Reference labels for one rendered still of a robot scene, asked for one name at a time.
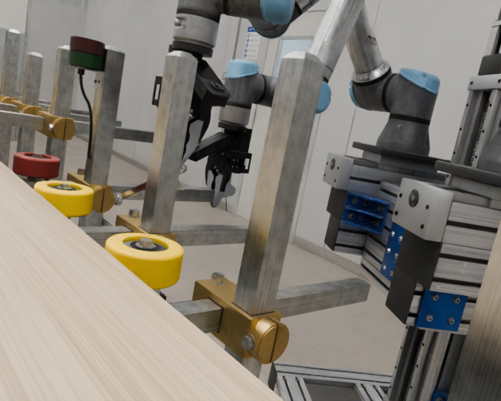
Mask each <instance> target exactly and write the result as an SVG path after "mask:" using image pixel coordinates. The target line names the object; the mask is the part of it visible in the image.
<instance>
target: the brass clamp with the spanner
mask: <svg viewBox="0 0 501 401"><path fill-rule="evenodd" d="M67 181H74V182H75V183H77V184H80V185H85V186H87V187H89V188H91V189H92V190H93V191H94V196H93V202H92V209H91V210H94V211H95V212H99V213H103V212H107V211H109V210H110V209H111V208H112V207H113V205H114V203H115V195H114V193H113V192H112V186H111V185H109V184H107V185H94V184H89V183H88V182H86V181H85V180H84V175H79V174H76V173H69V172H68V175H67Z"/></svg>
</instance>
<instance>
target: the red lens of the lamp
mask: <svg viewBox="0 0 501 401"><path fill-rule="evenodd" d="M105 46H106V45H105V44H104V43H101V42H98V41H93V40H89V39H86V38H82V37H71V38H70V45H69V49H75V50H79V51H83V52H87V53H94V54H97V55H100V56H102V57H104V53H105Z"/></svg>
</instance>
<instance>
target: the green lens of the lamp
mask: <svg viewBox="0 0 501 401"><path fill-rule="evenodd" d="M103 59H104V58H102V57H99V56H93V55H90V54H86V53H79V52H74V51H69V53H68V64H76V65H80V66H84V67H89V68H95V69H98V70H100V71H102V70H103Z"/></svg>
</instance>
